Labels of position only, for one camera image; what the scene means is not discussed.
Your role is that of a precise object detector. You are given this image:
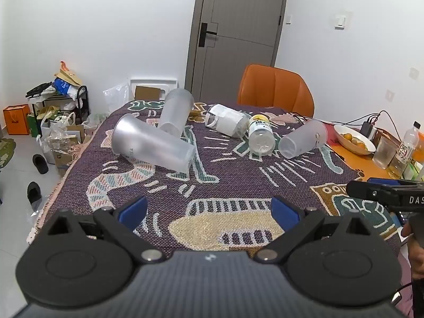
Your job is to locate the grey door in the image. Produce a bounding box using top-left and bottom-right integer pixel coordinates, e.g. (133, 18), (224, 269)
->
(184, 0), (291, 102)

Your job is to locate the black slipper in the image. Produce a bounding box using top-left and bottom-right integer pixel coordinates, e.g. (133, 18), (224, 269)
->
(27, 181), (42, 205)
(32, 154), (50, 175)

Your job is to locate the purple patterned woven blanket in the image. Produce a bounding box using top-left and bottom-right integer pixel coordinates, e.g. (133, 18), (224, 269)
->
(26, 101), (403, 263)

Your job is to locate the black cloth item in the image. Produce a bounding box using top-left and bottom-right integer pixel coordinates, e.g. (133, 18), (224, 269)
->
(25, 82), (54, 99)

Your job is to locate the orange chair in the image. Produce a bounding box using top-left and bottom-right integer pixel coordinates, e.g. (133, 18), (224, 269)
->
(237, 64), (315, 118)

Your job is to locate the tall frosted plastic cup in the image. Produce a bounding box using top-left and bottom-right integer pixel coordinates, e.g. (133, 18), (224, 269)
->
(158, 88), (195, 138)

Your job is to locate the green bag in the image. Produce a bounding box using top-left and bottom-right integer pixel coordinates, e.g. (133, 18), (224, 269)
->
(27, 114), (42, 138)

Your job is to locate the white plastic tray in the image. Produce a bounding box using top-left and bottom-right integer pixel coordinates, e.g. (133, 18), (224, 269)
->
(129, 77), (178, 100)

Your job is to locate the small frosted plastic cup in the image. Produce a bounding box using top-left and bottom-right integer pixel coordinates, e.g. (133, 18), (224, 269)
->
(278, 119), (327, 159)

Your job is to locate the green white packet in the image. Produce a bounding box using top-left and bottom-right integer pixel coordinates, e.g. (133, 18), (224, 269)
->
(403, 160), (424, 183)

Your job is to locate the black door handle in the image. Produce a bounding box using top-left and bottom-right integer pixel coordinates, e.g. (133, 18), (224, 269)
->
(198, 23), (219, 48)

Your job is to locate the black cable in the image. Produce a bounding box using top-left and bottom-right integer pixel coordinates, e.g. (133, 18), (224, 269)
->
(291, 113), (368, 128)

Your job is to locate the white tote bag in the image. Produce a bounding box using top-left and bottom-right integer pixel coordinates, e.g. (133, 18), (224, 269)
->
(49, 112), (77, 130)

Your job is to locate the clear drinking glass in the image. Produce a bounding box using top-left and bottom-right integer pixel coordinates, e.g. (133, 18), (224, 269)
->
(372, 135), (398, 170)

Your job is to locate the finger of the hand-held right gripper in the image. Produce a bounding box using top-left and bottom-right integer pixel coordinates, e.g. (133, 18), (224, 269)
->
(346, 180), (400, 202)
(367, 178), (424, 187)

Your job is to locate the pile of bags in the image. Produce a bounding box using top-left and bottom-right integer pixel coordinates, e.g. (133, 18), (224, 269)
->
(49, 124), (86, 177)

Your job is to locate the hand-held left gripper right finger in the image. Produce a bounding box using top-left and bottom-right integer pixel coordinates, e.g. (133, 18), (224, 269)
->
(253, 197), (377, 264)

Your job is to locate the clear plastic bottle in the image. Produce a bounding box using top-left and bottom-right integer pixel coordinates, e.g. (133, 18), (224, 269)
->
(388, 121), (421, 180)

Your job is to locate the blue white bag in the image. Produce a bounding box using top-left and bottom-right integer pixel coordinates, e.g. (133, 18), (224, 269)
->
(52, 77), (79, 95)

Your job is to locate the clear jar with yellow lid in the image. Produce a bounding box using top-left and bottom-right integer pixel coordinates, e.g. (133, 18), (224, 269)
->
(248, 114), (277, 156)

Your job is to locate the person's right hand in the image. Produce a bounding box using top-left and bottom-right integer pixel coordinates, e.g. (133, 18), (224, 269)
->
(401, 223), (424, 277)

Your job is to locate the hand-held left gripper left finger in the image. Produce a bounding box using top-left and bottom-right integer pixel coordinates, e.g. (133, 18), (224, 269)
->
(43, 196), (165, 264)

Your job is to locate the black shelf rack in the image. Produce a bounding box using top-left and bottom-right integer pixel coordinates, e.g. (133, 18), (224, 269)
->
(26, 85), (90, 127)

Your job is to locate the large frosted plastic cup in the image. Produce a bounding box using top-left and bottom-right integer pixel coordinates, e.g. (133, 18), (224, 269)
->
(111, 113), (197, 174)

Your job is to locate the black power adapter with cables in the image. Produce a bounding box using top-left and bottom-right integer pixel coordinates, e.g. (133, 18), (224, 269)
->
(344, 110), (403, 142)

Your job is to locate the tan paper bag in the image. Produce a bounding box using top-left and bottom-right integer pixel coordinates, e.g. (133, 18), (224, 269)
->
(54, 61), (83, 86)

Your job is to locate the flat cardboard piece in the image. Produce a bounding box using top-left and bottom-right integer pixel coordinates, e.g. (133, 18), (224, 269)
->
(134, 86), (162, 101)

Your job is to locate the white mug with handle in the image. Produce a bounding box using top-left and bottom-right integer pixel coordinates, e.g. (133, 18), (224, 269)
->
(204, 104), (250, 139)

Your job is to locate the orange shopping bag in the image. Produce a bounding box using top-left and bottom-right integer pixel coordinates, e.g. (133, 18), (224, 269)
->
(3, 105), (31, 136)

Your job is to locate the white bowl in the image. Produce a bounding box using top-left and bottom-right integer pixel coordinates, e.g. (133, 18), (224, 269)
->
(333, 124), (377, 156)

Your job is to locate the clear plastic bag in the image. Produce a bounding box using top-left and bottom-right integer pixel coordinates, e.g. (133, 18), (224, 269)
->
(103, 82), (131, 115)

